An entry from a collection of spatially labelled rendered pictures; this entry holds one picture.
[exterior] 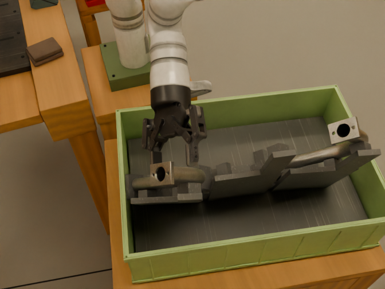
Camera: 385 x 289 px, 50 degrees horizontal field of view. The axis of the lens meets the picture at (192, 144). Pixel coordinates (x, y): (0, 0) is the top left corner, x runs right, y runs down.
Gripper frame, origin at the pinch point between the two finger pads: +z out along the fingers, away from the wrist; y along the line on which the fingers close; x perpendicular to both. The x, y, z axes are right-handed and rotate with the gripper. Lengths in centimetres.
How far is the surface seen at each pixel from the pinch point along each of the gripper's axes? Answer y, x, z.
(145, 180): -19.2, 9.3, 0.8
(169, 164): 2.1, -2.9, 0.2
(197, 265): -14.1, 19.9, 20.8
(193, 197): 2.2, 2.5, 5.9
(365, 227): 17.1, 41.3, 13.8
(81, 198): -126, 58, -1
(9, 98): -67, -2, -28
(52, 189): -139, 50, -6
